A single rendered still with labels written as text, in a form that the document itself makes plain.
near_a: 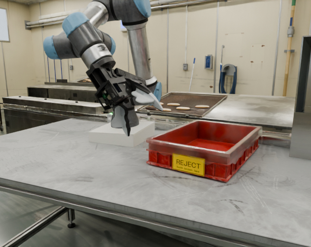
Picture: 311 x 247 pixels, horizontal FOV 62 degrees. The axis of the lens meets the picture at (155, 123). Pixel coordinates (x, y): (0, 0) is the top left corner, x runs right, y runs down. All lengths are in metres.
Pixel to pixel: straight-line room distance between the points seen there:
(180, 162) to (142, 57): 0.54
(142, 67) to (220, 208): 0.75
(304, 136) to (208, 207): 0.61
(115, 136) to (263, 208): 0.75
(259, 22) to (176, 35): 1.66
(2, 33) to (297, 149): 8.50
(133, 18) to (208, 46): 4.39
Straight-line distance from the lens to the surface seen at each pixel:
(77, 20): 0.76
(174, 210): 0.70
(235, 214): 0.71
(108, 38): 0.84
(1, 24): 9.01
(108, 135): 1.27
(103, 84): 0.67
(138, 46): 1.20
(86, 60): 0.72
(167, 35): 5.93
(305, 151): 1.21
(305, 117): 1.18
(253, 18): 5.30
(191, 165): 0.89
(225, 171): 0.86
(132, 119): 1.34
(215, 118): 1.61
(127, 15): 1.16
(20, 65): 9.15
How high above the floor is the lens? 1.17
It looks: 12 degrees down
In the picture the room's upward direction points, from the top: straight up
